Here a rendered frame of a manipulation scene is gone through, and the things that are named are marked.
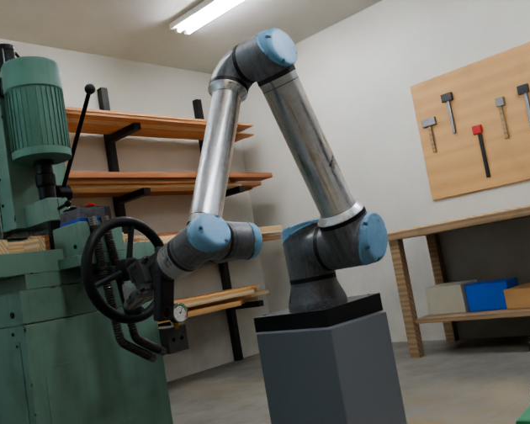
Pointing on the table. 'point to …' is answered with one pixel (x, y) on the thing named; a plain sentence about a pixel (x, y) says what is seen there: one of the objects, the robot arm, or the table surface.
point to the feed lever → (74, 147)
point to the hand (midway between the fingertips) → (129, 308)
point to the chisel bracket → (44, 212)
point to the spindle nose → (45, 178)
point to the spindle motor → (35, 110)
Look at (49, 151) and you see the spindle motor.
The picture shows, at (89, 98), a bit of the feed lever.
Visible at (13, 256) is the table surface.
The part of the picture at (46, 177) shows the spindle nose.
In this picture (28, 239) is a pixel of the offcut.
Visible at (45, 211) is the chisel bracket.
